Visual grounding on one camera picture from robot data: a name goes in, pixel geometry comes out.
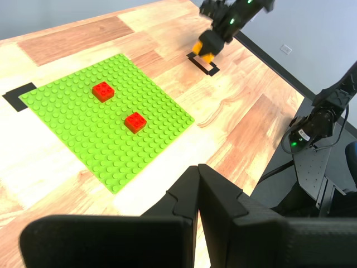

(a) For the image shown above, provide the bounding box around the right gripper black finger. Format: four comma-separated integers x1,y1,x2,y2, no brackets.
201,41,224,56
201,28,227,44

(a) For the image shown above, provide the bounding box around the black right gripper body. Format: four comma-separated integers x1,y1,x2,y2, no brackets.
199,0,247,43

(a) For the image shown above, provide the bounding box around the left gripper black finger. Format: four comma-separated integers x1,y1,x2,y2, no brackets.
197,163,357,268
18,165,200,268

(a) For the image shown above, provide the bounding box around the yellow oblong toy brick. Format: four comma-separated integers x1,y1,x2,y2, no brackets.
191,40,216,63

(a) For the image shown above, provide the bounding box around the red square toy brick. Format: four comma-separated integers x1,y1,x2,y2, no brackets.
91,81,115,103
124,111,148,135

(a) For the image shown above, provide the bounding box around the green studded baseplate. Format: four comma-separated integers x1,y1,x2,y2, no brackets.
18,52,196,194

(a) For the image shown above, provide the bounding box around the black robot mobile base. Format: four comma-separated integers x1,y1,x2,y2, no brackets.
270,167,357,218

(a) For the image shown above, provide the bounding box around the grey metal mounting plate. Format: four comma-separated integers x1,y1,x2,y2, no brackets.
291,145,335,217

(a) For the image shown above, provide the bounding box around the blue chair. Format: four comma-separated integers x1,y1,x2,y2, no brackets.
345,141,357,193

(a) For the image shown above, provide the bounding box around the black tape corner patch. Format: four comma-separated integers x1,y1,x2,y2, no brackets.
2,82,37,113

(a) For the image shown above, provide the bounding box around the black tape rectangle frame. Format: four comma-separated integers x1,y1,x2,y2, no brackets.
186,51,221,77

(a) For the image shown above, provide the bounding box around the black wall baseboard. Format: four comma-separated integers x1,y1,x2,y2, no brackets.
233,30,317,99

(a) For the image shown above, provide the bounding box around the thick black cable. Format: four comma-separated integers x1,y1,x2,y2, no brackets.
258,163,295,184

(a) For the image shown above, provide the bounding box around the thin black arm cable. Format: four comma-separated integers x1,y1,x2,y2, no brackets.
281,104,350,155

